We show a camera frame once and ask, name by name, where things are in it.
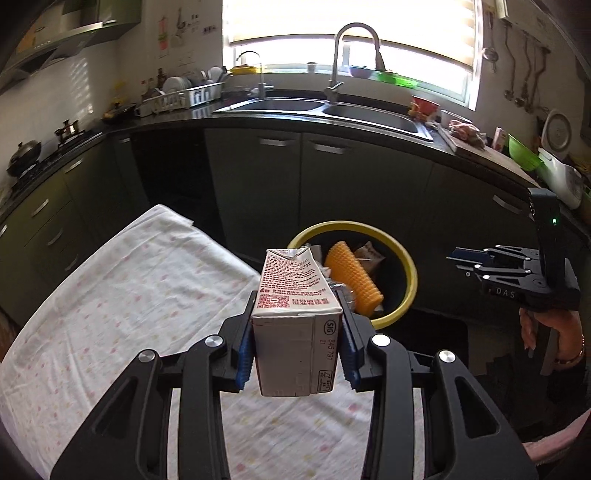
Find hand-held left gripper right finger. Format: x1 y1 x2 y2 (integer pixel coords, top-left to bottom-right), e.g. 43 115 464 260
335 287 540 480

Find black frying pan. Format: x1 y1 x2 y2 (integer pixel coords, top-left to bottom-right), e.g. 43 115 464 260
102 104 137 123

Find raw meat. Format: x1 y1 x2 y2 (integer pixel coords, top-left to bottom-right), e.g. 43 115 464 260
448 119 485 148

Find window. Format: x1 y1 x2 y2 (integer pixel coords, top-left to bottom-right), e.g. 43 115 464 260
222 0 483 112

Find red bowl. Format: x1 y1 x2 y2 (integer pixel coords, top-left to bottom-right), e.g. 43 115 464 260
411 95 441 118

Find cutting board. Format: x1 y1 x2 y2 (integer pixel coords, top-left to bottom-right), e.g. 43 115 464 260
436 124 490 158

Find green colander bowl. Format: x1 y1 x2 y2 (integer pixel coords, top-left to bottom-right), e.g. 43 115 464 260
508 134 543 171

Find black wok with lid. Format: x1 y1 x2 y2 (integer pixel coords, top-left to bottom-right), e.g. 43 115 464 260
7 141 42 176

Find steel double sink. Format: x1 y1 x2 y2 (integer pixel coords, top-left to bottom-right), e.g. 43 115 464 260
215 96 437 143

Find person's right hand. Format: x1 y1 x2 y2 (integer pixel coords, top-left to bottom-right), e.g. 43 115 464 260
519 307 585 365

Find large steel faucet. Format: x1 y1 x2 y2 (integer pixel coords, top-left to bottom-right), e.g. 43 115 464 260
323 23 386 104

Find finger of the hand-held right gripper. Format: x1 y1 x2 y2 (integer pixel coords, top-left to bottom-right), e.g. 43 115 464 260
446 246 539 269
464 265 539 284

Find orange foam fruit net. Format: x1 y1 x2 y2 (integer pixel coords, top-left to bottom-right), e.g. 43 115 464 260
324 241 384 317

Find white floral tablecloth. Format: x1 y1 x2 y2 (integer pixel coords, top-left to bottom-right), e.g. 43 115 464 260
0 203 426 480

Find dark brown snack wrapper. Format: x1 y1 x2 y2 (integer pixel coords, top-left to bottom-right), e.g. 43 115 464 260
355 241 386 273

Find green base cabinets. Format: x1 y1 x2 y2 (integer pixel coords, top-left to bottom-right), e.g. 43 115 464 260
0 124 591 352

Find white dish rack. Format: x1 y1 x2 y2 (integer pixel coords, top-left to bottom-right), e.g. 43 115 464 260
139 80 227 116

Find gold bracelet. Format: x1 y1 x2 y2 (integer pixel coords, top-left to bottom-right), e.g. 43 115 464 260
554 335 586 365

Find green wall cabinets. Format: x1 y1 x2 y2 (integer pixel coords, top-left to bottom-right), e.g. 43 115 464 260
60 0 141 47

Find gas stove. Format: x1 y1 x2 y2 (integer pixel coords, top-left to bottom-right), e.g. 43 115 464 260
7 129 102 195

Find yellow rimmed trash bin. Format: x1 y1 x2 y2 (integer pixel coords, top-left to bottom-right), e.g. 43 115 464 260
286 222 419 330

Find hanging steel strainer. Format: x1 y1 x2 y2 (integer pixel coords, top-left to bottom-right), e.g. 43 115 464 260
482 9 500 72

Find small steel faucet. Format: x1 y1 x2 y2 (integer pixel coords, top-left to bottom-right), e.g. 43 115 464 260
236 51 274 100

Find steel range hood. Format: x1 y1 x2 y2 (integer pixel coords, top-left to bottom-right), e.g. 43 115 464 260
0 0 105 88

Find milk carton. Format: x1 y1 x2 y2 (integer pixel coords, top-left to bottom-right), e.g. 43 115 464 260
250 248 345 398

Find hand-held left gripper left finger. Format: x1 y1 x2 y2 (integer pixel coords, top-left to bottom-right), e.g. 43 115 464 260
50 290 259 480

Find green tray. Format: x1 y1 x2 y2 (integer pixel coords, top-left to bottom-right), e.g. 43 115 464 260
374 70 419 89

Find hanging steel ladle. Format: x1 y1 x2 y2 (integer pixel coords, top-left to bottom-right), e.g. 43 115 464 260
517 32 532 109

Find white rice cooker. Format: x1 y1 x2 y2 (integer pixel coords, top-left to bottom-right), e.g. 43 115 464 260
538 108 585 210

